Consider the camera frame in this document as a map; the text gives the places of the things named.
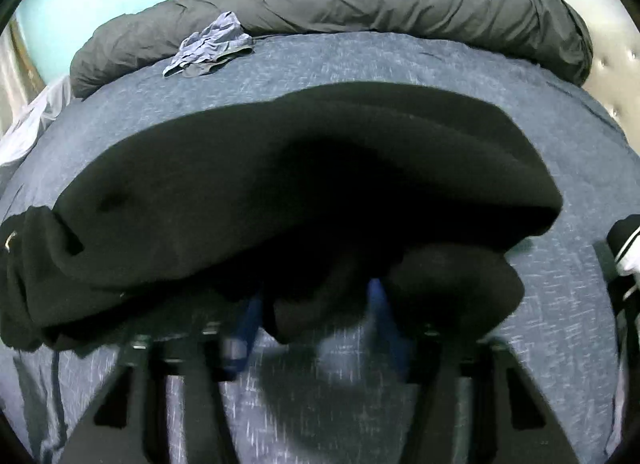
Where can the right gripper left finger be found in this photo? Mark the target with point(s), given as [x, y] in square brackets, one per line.
[127, 419]

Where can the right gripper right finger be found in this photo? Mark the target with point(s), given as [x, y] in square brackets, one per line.
[474, 404]

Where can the blue patterned bed sheet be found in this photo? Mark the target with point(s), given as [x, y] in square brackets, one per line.
[332, 398]

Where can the white black folded garment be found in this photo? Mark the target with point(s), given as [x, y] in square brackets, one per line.
[623, 242]

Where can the light grey blanket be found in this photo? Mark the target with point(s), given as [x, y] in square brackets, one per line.
[33, 121]

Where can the striped beige curtain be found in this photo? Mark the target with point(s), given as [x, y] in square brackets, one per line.
[15, 80]

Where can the cream tufted headboard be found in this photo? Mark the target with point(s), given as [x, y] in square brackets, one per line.
[614, 79]

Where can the small blue crumpled cloth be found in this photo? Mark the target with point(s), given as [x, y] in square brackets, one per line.
[202, 52]

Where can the dark grey rolled duvet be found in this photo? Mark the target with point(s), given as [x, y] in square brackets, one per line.
[549, 33]

